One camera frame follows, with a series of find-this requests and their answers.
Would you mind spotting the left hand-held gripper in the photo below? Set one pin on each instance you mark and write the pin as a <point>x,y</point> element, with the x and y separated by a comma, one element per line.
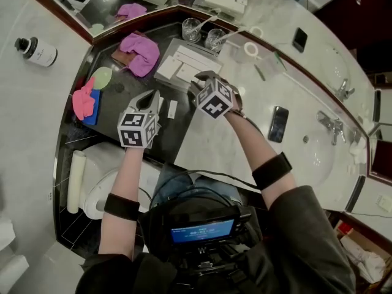
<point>136,130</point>

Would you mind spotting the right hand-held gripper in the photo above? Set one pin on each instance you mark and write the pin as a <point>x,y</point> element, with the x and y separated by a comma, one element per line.
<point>214,101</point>

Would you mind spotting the person's right forearm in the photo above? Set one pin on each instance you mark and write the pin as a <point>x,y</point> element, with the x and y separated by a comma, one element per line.
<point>248,136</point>

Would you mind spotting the black forearm band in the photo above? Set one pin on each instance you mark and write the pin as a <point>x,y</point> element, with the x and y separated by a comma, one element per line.
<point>122,207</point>
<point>272,171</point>

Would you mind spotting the person's left forearm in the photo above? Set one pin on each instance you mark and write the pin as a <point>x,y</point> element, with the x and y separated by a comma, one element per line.
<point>122,176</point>

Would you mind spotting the clear acrylic tray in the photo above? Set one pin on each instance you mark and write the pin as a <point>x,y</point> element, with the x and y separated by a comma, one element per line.
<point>165,81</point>

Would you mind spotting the clear drinking glass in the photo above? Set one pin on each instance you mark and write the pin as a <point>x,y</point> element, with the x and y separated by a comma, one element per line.
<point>190,34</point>
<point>214,43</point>

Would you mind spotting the white tape roll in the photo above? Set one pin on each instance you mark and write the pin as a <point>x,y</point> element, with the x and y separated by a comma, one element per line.
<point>245,54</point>

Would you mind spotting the blue cloth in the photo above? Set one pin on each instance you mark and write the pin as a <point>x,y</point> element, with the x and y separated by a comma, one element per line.
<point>94,113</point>

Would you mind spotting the purple towel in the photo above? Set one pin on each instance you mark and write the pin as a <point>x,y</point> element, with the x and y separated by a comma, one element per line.
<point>141,51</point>

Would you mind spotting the brown cloth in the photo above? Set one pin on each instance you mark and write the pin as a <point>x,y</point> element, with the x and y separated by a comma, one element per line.
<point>119,57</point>

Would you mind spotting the white toothbrush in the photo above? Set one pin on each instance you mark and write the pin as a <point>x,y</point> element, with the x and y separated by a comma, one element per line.
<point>231,35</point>
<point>206,21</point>

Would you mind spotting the green pen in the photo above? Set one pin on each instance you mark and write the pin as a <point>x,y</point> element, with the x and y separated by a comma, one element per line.
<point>259,72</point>

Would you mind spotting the pink cloth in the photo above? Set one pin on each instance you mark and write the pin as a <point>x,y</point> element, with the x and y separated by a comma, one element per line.
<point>83,103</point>

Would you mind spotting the printed card with green edge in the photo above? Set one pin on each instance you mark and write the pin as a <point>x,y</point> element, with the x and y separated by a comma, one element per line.
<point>274,62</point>

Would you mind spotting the white toilet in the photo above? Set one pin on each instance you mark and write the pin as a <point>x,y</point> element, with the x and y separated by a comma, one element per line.
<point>98,164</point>

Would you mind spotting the person's blue jeans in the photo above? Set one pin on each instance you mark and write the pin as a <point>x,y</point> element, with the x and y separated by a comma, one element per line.
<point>171,179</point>

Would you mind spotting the black smartphone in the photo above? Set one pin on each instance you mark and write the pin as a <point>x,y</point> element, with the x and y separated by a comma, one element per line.
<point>278,124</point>

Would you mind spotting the cream paper roll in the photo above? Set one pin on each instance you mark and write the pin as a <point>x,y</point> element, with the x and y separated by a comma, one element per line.
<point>76,182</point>

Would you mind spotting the white bottle with black cap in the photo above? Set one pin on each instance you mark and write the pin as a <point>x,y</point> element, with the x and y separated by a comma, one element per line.
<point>41,54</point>

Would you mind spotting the chrome faucet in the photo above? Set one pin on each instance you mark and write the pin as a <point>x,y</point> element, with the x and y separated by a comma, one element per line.
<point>332,125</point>

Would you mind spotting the black chest-mounted monitor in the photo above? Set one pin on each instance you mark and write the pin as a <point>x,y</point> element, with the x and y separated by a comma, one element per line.
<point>202,230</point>

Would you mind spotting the white sink basin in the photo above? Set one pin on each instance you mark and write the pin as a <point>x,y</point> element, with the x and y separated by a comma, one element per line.
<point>315,164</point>

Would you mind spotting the white crumpled tissue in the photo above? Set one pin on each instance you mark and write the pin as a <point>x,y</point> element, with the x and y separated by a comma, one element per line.
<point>357,152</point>

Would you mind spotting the person's dark jacket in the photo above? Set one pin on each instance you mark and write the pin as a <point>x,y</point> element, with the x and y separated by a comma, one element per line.
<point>300,243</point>

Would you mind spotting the red box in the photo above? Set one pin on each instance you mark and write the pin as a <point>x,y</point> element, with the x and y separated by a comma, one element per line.
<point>344,228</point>

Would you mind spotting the white plastic bag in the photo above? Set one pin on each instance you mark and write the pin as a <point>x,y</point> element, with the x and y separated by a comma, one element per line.
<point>366,260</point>

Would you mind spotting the large wall mirror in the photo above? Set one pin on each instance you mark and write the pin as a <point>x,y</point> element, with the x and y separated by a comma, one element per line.
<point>291,14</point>

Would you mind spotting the angled side wall mirror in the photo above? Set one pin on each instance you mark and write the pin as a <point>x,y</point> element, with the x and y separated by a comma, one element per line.
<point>76,2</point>
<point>384,112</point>

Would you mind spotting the white wall socket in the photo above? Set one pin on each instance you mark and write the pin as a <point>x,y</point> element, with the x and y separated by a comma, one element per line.
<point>384,201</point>

